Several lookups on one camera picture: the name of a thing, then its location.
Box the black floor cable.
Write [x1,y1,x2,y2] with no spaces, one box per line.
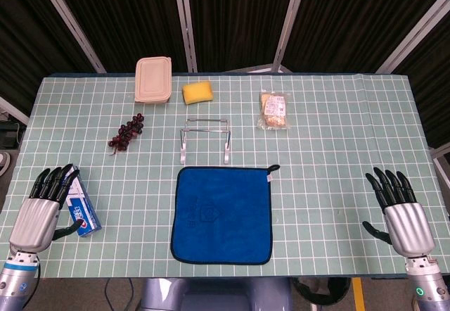
[104,277,134,311]

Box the green checkered tablecloth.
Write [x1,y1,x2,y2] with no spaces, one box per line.
[0,72,450,280]

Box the blue microfibre cloth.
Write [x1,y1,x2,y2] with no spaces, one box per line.
[170,164,281,266]

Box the black box device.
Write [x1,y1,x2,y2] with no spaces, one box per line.
[0,120,23,149]

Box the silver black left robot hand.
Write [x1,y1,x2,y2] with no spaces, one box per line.
[8,164,85,255]

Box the black waste bin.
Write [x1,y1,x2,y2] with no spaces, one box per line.
[290,277,352,311]

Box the white aluminium frame post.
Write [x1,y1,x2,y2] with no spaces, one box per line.
[33,0,108,74]
[171,0,198,72]
[429,145,450,189]
[0,96,30,126]
[271,0,310,73]
[374,0,450,75]

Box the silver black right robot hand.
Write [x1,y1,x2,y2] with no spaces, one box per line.
[361,167,436,258]

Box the yellow sponge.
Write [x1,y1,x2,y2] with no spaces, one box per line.
[181,81,214,106]

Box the clear packaged snack bag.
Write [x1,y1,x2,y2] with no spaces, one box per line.
[258,91,292,131]

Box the white round object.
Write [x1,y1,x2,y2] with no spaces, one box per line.
[0,151,12,177]

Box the blue-grey robot torso base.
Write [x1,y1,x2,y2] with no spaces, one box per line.
[139,277,293,311]

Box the blue white toothpaste box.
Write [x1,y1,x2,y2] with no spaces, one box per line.
[58,164,103,238]

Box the beige lidded lunch box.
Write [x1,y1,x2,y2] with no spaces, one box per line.
[134,56,173,105]

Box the yellow floor tape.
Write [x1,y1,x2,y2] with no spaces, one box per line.
[351,277,365,311]

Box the metal wire rack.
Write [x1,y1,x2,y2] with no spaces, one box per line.
[179,116,233,166]

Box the dark red grape bunch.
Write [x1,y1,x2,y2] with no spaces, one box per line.
[108,113,146,157]

